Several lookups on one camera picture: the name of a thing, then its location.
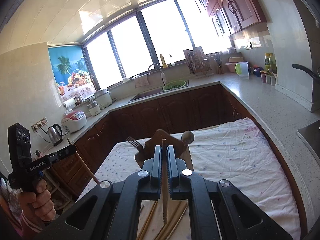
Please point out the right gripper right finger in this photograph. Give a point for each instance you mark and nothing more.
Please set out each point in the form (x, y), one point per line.
(218, 210)

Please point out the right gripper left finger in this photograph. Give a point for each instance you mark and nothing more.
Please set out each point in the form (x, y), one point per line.
(110, 211)

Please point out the metal spoon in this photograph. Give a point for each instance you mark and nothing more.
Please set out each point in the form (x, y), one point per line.
(187, 138)

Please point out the wooden chopstick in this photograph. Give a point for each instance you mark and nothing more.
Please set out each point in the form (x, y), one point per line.
(164, 182)

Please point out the person's left hand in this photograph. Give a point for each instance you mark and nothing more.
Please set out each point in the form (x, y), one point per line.
(37, 207)

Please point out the stainless electric kettle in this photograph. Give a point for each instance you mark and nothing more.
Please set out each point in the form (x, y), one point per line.
(55, 134)

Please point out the white floral tablecloth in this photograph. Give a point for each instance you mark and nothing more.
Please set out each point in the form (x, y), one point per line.
(236, 151)

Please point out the wooden utensil holder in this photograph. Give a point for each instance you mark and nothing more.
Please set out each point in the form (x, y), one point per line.
(156, 139)

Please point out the red white rice cooker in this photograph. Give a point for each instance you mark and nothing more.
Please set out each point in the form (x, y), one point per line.
(74, 121)

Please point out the metal fork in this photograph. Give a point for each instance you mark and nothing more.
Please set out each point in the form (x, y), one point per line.
(136, 144)

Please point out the small white cooker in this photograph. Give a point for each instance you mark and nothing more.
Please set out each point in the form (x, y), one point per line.
(94, 108)

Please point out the tropical fruit poster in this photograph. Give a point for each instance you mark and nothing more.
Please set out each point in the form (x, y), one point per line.
(71, 72)

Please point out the large white rice cooker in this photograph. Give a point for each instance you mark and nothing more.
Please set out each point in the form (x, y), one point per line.
(103, 98)

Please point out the green colander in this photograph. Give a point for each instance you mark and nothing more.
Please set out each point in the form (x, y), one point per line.
(174, 85)

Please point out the chrome sink faucet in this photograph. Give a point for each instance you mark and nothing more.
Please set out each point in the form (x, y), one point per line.
(156, 68)

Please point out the white jug green lid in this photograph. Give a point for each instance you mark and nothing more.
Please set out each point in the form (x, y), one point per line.
(241, 68)

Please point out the dish drying rack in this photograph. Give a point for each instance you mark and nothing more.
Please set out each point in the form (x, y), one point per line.
(197, 62)

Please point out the yellow oil bottle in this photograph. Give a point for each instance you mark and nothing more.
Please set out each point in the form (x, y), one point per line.
(267, 62)

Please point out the black wok pan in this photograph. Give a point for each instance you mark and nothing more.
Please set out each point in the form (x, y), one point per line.
(306, 70)

